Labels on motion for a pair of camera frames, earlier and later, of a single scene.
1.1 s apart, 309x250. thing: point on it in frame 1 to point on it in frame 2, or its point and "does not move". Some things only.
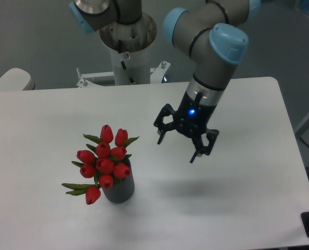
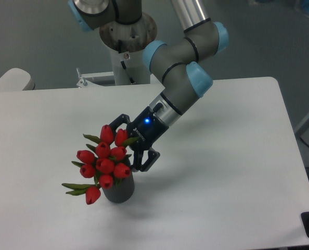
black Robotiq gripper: [193, 115] to [149, 128]
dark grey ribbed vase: [122, 191] does not move
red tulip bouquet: [107, 163] does not move
